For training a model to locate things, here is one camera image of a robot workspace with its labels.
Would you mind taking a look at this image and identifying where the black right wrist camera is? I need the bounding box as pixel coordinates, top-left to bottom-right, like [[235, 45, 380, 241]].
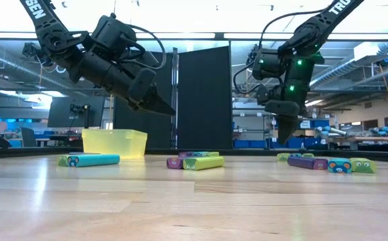
[[252, 48, 284, 81]]

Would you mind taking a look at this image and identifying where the black camera on stand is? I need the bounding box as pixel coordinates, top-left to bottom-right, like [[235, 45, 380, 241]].
[[68, 103, 92, 130]]

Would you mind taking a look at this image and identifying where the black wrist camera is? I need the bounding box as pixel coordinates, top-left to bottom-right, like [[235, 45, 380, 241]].
[[252, 48, 284, 81], [91, 13, 138, 52]]

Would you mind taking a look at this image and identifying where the black folding partition screen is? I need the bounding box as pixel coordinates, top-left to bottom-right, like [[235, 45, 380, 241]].
[[113, 46, 233, 151]]

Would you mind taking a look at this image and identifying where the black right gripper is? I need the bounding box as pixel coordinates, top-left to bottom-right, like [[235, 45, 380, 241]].
[[256, 81, 311, 146]]

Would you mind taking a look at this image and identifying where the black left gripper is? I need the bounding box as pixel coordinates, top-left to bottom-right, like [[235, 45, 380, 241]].
[[67, 50, 177, 117]]

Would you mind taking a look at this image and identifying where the yellow translucent plastic bin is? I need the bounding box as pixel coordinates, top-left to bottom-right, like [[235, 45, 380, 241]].
[[82, 129, 149, 159]]

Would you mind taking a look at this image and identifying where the white cable loop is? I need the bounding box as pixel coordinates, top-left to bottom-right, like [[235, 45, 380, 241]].
[[41, 63, 67, 74]]

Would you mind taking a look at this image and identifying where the black ceiling-hung device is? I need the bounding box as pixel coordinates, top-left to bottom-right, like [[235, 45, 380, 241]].
[[21, 42, 53, 68]]

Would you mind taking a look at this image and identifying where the dark office chair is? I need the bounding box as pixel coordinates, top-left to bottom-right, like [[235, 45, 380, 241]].
[[19, 127, 37, 149]]

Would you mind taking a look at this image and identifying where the wooden workbench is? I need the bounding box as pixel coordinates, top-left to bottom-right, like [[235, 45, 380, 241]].
[[329, 135, 388, 151]]

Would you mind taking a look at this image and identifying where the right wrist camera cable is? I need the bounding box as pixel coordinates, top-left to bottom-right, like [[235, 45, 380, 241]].
[[232, 8, 332, 96]]

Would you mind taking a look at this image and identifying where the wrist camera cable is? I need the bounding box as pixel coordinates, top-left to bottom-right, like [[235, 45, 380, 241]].
[[123, 23, 167, 71], [232, 8, 332, 96]]

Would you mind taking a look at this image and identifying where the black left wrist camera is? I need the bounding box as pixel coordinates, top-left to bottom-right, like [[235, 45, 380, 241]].
[[91, 13, 138, 52]]

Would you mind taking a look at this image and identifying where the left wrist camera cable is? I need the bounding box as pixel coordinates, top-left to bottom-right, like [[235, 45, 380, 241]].
[[123, 23, 167, 71]]

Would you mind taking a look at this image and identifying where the dark wall monitor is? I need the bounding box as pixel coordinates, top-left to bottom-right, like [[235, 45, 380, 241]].
[[47, 96, 106, 129]]

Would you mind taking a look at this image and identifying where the shelf with blue bins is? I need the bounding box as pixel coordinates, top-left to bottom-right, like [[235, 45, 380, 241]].
[[232, 112, 336, 150]]

